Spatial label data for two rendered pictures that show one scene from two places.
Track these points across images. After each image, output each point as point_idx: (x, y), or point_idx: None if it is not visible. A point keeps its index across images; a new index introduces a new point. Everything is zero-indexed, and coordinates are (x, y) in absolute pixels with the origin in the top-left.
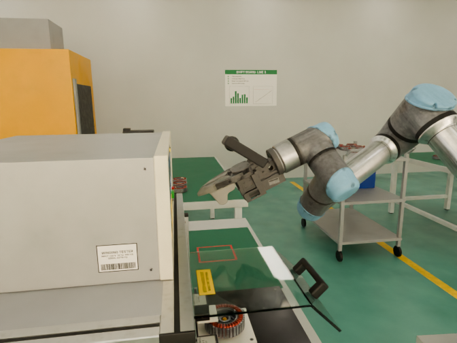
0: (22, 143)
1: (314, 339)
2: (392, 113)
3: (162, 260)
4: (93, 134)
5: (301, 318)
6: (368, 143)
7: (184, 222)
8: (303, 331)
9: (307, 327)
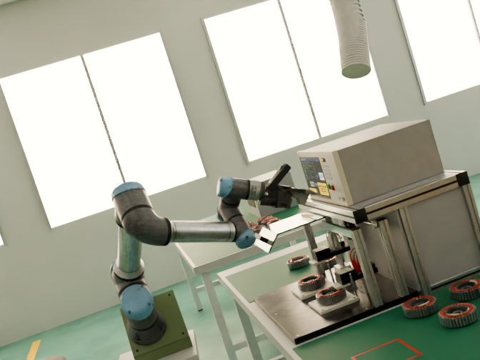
0: (386, 128)
1: (271, 328)
2: (148, 203)
3: None
4: (380, 135)
5: (278, 335)
6: (172, 225)
7: (326, 205)
8: (277, 321)
9: (275, 332)
